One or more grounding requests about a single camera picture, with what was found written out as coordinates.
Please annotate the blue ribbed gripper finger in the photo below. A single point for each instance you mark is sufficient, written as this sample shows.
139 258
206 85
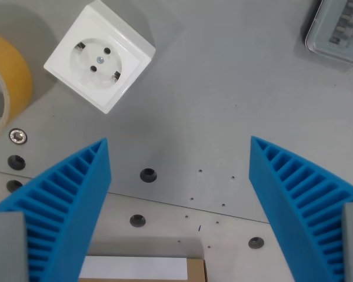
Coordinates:
61 205
297 199

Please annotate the silver hex screw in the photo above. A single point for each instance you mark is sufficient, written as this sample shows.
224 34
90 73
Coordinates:
18 136

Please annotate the brown cardboard box white label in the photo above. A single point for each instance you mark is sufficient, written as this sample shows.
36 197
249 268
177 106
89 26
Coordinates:
144 268

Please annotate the yellow tape roll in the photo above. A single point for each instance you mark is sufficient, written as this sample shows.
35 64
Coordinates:
11 76

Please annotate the clear plastic parts box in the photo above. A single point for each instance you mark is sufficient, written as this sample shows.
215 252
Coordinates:
338 32

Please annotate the white wall socket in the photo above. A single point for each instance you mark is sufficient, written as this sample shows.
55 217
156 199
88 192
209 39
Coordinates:
100 55

